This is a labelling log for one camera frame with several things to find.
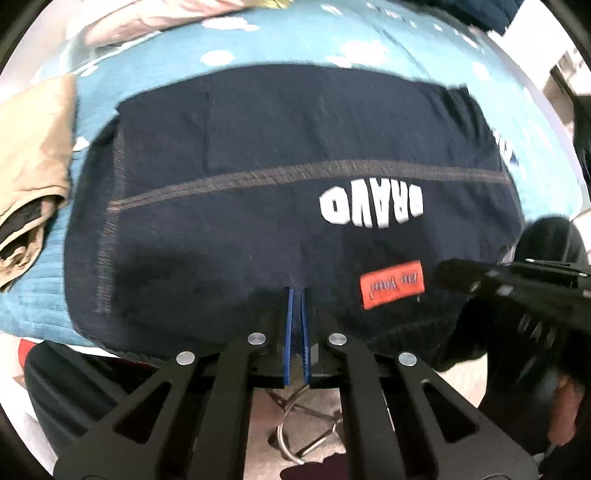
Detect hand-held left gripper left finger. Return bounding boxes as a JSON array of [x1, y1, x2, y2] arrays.
[[53, 286, 297, 480]]

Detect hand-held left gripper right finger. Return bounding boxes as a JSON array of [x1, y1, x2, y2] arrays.
[[300, 287, 539, 480]]

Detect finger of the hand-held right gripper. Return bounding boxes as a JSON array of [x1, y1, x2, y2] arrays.
[[436, 259, 514, 302]]

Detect dark denim jacket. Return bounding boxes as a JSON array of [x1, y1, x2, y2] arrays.
[[64, 64, 525, 372]]

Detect folded khaki clothes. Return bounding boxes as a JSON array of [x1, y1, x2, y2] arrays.
[[0, 74, 77, 294]]

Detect person's right hand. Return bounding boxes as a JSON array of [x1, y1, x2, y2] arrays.
[[549, 370, 584, 447]]

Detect chrome stool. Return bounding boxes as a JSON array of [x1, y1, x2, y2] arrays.
[[276, 392, 346, 465]]

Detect teal candy print bed cover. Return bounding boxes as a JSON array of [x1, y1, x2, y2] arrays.
[[0, 0, 583, 361]]

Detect navy and yellow puffer jacket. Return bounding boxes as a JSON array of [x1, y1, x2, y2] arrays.
[[434, 0, 520, 35]]

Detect red object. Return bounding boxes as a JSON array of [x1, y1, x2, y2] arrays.
[[18, 339, 38, 371]]

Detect pink quilt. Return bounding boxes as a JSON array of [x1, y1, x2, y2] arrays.
[[85, 0, 278, 47]]

